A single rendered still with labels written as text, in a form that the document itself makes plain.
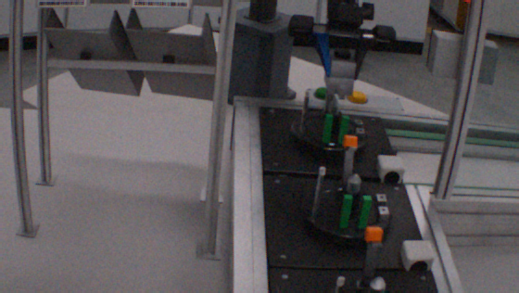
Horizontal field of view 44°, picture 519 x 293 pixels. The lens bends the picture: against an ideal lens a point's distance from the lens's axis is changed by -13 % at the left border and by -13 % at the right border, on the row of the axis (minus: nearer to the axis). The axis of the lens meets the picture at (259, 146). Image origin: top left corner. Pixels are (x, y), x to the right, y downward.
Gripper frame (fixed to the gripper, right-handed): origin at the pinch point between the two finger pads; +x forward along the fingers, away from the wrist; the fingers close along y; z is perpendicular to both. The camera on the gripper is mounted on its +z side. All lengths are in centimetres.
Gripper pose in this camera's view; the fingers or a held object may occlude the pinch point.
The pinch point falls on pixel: (342, 58)
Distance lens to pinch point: 123.1
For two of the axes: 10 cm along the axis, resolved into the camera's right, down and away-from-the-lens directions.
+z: 0.8, -1.5, -9.9
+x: -0.6, 9.9, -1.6
